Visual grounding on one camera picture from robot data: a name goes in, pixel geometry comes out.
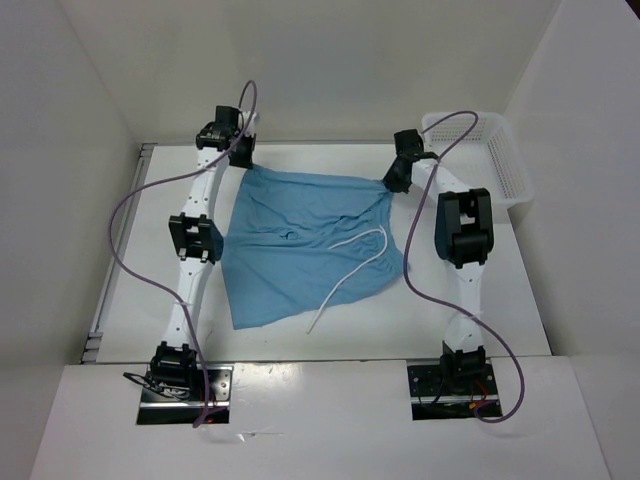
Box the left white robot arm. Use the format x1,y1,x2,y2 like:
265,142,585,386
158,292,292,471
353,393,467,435
147,106,257,400

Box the white perforated plastic basket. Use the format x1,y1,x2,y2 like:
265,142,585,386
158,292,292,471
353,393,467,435
421,112,534,208

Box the light blue shorts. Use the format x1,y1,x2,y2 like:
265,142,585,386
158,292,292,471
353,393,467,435
222,167,403,330

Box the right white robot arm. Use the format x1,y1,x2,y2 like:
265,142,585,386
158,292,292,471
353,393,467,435
383,129,494,393

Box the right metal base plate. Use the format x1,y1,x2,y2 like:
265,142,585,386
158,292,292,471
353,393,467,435
406,361,502,421

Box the aluminium table edge rail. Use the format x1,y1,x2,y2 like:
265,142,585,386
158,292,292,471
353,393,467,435
80,143,156,364

